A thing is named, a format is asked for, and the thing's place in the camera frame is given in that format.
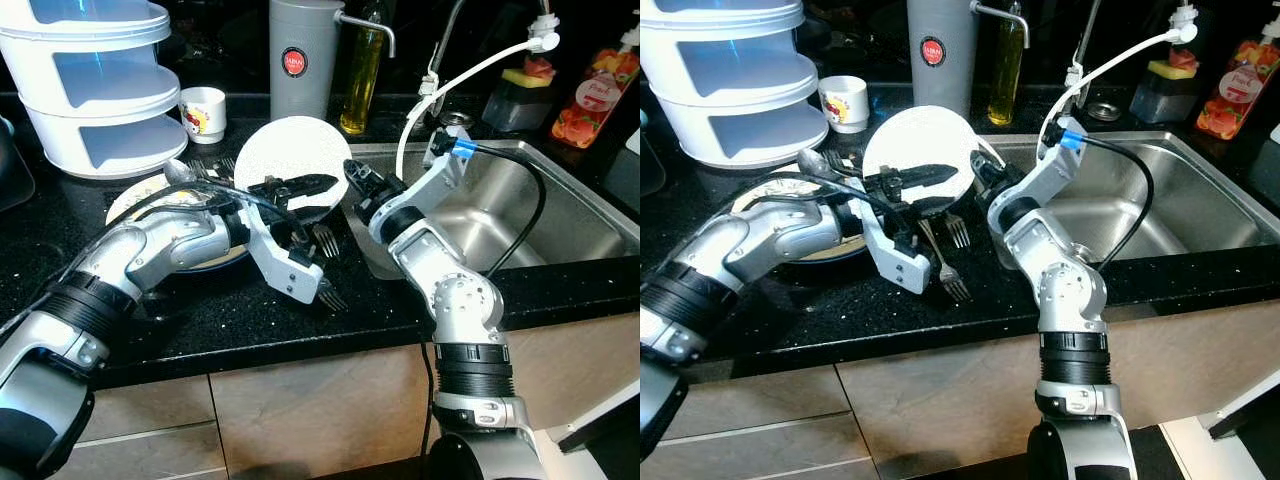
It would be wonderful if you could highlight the yellow oil bottle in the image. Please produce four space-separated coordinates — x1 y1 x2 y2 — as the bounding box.
987 0 1031 128
338 0 387 137

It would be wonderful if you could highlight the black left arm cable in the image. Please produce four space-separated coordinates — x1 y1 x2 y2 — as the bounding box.
720 170 883 219
100 178 301 251

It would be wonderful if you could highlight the white mug with red print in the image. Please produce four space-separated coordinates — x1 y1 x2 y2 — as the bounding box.
818 75 869 135
178 86 228 145

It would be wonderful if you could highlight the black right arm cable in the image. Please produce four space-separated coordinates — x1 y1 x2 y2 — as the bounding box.
465 140 548 279
1078 132 1156 271

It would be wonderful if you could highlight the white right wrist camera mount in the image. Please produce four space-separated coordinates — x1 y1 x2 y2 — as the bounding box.
1015 122 1089 206
398 133 476 216

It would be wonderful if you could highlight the plain white plate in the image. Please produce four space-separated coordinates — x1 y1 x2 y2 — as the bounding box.
233 116 353 223
862 105 983 216

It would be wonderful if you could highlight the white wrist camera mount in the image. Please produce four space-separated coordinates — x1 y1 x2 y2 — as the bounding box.
862 195 946 296
398 133 476 216
1015 122 1089 206
243 200 328 306

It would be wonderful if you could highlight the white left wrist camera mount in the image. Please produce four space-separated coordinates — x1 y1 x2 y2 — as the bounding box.
862 195 946 296
243 200 328 306

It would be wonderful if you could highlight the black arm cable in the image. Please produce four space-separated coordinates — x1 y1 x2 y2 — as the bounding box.
1078 132 1156 271
100 178 301 251
465 140 548 279
720 170 883 219

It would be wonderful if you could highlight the floral patterned plate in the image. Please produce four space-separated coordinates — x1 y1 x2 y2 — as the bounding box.
105 172 251 274
730 163 873 264

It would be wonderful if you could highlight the stainless steel sink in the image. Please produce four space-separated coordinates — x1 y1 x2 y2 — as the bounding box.
345 138 641 283
985 128 1280 269

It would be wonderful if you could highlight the metal sink faucet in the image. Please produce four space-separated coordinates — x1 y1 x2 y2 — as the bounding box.
1063 0 1103 106
425 0 471 96

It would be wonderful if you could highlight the white tiered plastic container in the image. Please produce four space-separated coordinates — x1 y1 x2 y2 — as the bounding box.
640 0 831 171
0 0 173 181

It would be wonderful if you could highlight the red dish soap bottle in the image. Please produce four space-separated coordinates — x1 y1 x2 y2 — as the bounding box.
1195 15 1280 141
552 28 641 151

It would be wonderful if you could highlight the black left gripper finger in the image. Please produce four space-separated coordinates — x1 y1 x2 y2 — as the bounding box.
285 173 338 198
908 163 966 193

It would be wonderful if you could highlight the white sprayer hose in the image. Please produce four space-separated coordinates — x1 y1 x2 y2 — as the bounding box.
395 28 563 183
1038 18 1201 151

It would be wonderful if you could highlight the tall grey jug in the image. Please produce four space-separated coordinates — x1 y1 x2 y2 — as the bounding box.
907 0 1031 117
268 0 397 123

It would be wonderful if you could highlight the black sponge holder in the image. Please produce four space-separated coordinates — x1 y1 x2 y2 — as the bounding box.
483 80 556 134
1130 72 1201 125

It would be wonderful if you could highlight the beige cabinet panel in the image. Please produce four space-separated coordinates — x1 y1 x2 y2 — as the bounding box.
208 343 438 479
1110 300 1280 406
500 312 641 433
70 375 216 441
835 345 1046 471
665 365 846 441

